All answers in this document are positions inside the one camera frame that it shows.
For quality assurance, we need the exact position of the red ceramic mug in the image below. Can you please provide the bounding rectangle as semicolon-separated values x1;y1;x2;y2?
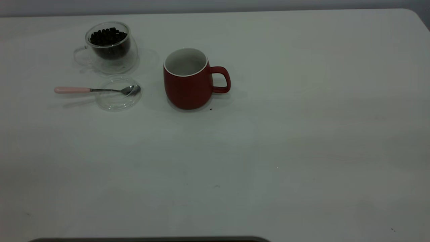
163;48;231;110

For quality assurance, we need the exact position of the clear glass lid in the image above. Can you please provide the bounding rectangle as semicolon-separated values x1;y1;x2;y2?
96;75;142;112

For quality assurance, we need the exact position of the pink handled metal spoon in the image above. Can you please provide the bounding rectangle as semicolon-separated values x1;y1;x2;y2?
54;85;141;96

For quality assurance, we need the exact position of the dark coffee beans pile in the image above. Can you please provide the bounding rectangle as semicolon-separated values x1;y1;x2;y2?
89;28;131;61

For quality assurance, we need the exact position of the clear glass cup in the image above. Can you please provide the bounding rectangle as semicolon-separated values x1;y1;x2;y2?
73;22;139;74

